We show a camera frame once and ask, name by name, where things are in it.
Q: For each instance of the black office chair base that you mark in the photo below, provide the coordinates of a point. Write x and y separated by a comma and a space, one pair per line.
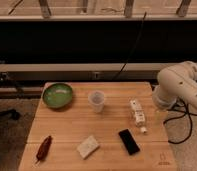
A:
12, 113

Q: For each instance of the green ceramic bowl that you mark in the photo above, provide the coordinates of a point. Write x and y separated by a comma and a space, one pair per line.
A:
57, 95

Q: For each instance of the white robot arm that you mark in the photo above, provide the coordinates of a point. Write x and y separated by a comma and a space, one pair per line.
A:
177, 81

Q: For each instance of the black smartphone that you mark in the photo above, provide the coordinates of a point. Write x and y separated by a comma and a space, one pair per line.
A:
129, 142

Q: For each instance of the translucent white cup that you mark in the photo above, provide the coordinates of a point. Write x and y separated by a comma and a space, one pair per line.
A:
96, 100

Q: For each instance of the white sponge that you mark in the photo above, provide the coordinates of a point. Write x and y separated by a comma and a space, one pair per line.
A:
88, 146

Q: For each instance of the white tube with label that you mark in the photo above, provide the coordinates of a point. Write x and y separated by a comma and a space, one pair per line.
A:
138, 115

